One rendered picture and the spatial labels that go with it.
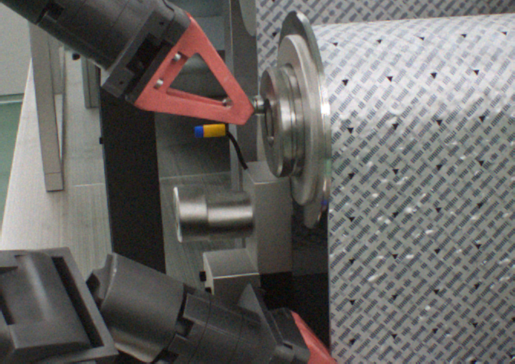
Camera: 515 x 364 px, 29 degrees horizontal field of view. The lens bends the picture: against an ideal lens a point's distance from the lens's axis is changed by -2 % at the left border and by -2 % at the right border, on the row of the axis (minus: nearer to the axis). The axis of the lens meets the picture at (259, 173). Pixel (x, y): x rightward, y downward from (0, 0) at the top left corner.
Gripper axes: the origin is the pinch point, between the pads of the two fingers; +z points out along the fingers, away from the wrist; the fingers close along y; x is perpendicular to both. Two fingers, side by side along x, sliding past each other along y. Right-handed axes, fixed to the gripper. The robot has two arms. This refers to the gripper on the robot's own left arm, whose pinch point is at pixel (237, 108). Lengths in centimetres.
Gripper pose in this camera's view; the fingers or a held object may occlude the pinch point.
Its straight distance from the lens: 70.0
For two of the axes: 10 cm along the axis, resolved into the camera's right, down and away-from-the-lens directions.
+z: 8.1, 5.3, 2.7
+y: 1.5, 2.6, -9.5
